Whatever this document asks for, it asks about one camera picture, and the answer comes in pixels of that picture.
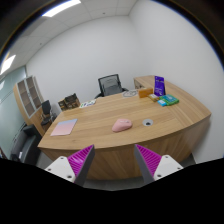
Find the wide brown cardboard box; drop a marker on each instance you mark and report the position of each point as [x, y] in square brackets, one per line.
[73, 104]

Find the green box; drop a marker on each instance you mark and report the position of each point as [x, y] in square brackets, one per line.
[170, 99]

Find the black mesh office chair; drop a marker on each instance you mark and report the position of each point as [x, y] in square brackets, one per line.
[109, 85]

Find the wooden side desk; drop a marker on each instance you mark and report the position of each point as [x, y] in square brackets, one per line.
[145, 81]

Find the tan flat box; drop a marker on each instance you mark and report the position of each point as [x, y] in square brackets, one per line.
[153, 97]

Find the pink and blue mouse pad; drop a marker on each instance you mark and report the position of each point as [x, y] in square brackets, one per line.
[64, 127]

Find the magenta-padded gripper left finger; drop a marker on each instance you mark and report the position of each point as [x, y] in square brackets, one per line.
[60, 166]

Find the wooden shelf unit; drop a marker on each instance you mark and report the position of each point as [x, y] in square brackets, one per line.
[28, 96]

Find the small blue box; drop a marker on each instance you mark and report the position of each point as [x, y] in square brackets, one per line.
[162, 103]

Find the dark open cardboard box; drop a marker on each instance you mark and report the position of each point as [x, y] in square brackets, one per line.
[71, 97]

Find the black leather sofa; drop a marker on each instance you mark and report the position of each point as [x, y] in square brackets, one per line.
[25, 145]

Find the orange wooden box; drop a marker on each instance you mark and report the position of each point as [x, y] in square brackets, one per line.
[145, 92]

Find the purple standing sign card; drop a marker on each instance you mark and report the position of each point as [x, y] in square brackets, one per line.
[159, 85]

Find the small brown cardboard box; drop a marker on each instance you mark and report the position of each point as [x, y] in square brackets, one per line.
[62, 105]

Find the small black visitor chair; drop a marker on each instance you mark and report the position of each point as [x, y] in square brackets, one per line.
[46, 110]

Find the long ceiling light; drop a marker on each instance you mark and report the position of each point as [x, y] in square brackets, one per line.
[61, 8]
[7, 64]

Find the pink computer mouse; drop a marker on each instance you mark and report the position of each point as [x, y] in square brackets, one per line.
[121, 125]

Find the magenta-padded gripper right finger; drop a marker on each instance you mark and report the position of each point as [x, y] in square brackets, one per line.
[166, 165]

